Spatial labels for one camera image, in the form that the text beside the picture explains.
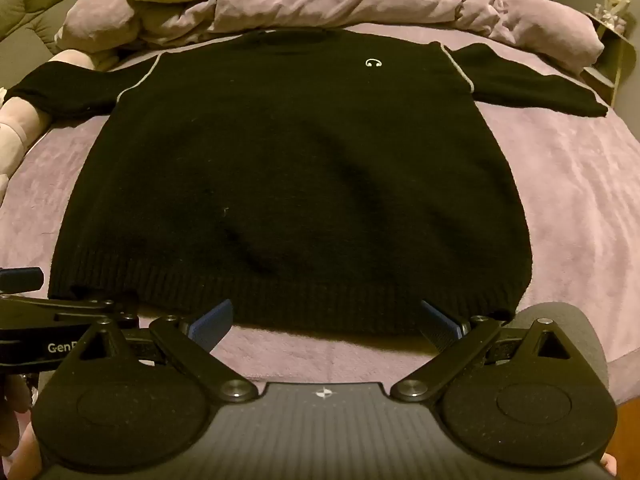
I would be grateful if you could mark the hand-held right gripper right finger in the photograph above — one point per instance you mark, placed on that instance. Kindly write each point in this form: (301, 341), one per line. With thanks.
(442, 327)

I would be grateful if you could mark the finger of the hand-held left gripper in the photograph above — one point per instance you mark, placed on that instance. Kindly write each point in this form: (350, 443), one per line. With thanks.
(60, 305)
(22, 278)

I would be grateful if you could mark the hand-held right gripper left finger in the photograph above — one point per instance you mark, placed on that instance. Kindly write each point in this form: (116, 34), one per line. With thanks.
(212, 322)

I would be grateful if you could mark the black knit sweater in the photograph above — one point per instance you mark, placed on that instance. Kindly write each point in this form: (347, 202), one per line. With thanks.
(300, 185)

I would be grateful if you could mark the person's left hand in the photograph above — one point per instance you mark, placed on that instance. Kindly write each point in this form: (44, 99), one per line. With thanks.
(12, 395)

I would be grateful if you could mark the pink long plush toy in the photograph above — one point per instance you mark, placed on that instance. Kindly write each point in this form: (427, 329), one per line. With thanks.
(20, 130)

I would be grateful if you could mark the purple pillow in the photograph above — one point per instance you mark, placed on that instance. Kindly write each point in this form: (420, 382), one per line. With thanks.
(100, 25)

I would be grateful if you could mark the grey-green padded headboard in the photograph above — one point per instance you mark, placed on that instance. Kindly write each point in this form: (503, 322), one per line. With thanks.
(30, 5)

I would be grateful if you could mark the purple duvet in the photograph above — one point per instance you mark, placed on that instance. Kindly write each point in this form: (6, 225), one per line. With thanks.
(350, 0)

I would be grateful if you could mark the yellow wall shelf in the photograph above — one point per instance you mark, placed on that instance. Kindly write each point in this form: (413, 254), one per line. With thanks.
(617, 55)

